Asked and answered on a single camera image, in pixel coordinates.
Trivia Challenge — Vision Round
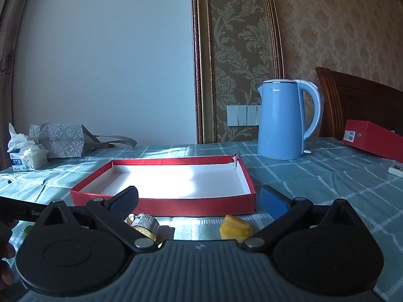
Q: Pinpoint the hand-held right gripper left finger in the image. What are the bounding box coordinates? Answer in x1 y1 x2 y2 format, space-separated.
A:
33 186 158 254

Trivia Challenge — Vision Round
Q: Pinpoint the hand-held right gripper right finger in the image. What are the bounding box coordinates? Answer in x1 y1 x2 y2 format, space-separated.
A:
244 185 367 253

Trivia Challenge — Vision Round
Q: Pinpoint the silver fish chunk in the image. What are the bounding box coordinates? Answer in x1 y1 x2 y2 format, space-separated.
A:
127 213 161 241

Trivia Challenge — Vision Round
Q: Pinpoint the shallow red cardboard box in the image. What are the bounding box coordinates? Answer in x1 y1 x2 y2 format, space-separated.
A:
70 154 257 217

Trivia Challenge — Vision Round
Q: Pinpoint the person's left hand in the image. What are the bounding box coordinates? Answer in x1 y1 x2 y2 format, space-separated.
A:
0 239 16 287

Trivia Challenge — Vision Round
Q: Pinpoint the white tissue pack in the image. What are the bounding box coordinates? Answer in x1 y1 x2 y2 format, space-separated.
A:
7 123 48 173

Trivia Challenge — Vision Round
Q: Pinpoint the light blue electric kettle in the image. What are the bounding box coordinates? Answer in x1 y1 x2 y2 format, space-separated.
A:
256 79 325 160

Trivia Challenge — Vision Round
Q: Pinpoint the grey patterned paper bag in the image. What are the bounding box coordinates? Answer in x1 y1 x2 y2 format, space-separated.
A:
29 123 138 158

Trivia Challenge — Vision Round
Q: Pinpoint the red labelled carton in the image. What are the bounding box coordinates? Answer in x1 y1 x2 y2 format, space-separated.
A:
342 120 403 168

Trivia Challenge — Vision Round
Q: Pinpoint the wooden chair back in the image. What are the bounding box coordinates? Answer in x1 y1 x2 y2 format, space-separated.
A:
316 67 403 145

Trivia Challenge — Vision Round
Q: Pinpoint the white remote control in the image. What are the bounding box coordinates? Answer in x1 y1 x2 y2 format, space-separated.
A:
388 160 403 177

